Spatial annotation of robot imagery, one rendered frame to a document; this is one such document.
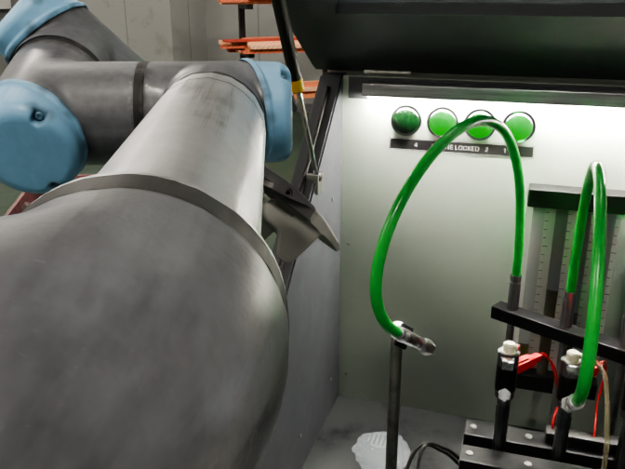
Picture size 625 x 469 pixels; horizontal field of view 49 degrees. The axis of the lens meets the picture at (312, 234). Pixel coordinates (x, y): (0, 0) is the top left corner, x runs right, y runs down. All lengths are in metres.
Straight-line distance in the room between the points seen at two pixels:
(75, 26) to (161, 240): 0.44
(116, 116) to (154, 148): 0.22
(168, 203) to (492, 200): 1.02
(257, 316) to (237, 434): 0.03
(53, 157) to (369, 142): 0.77
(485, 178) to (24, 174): 0.82
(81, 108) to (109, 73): 0.03
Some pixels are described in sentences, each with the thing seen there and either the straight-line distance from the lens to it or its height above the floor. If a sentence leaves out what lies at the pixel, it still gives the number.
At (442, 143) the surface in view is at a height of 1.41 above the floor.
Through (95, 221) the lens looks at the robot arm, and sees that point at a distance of 0.17.
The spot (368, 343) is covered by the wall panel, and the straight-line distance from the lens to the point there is 1.32.
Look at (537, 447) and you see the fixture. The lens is 1.06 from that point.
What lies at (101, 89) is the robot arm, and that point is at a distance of 0.50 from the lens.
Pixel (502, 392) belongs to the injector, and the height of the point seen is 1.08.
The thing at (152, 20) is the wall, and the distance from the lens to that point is 9.52.
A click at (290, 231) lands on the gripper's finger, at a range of 0.67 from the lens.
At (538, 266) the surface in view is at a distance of 1.21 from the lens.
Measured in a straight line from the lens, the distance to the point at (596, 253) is 0.79.
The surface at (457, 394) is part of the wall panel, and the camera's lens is 1.34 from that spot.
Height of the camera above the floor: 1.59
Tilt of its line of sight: 20 degrees down
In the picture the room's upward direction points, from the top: straight up
